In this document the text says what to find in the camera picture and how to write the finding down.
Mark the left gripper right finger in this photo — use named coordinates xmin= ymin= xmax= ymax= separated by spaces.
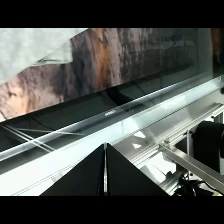
xmin=105 ymin=143 xmax=170 ymax=197

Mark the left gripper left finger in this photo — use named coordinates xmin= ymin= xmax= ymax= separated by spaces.
xmin=41 ymin=143 xmax=106 ymax=197

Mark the grey T-shirt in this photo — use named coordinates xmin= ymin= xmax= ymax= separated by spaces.
xmin=0 ymin=28 xmax=88 ymax=85

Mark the black cable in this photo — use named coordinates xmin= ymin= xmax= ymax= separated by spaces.
xmin=173 ymin=173 xmax=224 ymax=197

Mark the silver frame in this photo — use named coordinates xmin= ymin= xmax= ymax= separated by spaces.
xmin=0 ymin=75 xmax=224 ymax=197

